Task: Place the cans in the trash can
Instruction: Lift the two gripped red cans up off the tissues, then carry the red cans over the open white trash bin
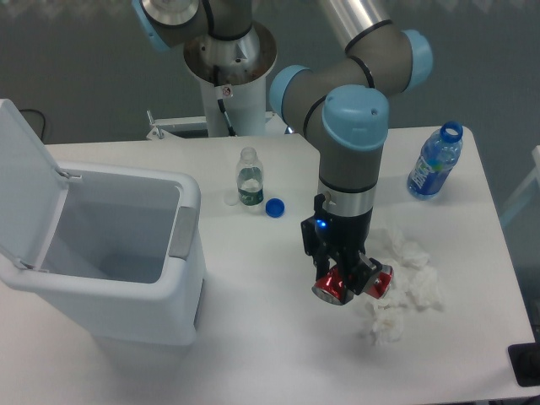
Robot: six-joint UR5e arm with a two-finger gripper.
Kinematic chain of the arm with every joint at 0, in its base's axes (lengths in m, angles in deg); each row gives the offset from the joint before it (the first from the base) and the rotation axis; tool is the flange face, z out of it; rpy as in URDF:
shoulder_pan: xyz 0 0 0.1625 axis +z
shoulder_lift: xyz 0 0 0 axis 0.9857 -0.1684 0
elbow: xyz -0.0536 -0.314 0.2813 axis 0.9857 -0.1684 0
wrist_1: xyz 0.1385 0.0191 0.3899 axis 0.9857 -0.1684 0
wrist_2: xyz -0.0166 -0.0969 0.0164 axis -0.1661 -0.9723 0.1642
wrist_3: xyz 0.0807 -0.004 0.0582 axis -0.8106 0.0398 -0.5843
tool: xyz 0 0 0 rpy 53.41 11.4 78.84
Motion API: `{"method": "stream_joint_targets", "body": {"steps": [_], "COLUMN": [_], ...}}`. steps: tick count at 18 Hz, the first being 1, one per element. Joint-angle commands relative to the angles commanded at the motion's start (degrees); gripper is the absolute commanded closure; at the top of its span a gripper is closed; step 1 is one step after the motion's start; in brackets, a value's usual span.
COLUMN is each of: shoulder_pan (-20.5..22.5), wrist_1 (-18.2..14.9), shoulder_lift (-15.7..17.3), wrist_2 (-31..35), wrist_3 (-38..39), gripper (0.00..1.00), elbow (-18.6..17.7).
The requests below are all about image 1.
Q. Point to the white metal frame bracket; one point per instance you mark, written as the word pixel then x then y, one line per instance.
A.
pixel 197 127

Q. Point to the white trash can lid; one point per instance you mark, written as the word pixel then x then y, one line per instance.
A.
pixel 34 190

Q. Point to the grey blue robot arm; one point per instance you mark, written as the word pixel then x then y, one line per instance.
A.
pixel 342 111

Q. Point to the red soda can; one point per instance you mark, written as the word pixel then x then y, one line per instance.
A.
pixel 337 289

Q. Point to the black device at edge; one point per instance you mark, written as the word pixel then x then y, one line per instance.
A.
pixel 524 358

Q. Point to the crumpled white tissue upper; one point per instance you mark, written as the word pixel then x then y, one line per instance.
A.
pixel 415 281

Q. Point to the white trash can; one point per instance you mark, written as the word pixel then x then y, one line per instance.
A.
pixel 126 260

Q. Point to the crumpled white tissue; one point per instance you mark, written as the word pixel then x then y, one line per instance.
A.
pixel 383 324
pixel 415 281

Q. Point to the blue bottle cap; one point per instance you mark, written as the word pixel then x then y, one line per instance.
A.
pixel 274 208

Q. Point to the blue plastic bottle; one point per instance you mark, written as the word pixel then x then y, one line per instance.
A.
pixel 438 156

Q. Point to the crumpled white tissue lower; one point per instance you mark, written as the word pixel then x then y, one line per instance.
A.
pixel 383 324

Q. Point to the clear green label bottle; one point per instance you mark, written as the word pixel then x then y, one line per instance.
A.
pixel 249 180

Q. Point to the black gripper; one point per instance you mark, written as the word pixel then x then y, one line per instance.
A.
pixel 324 234

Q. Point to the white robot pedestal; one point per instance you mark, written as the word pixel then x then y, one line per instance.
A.
pixel 232 79

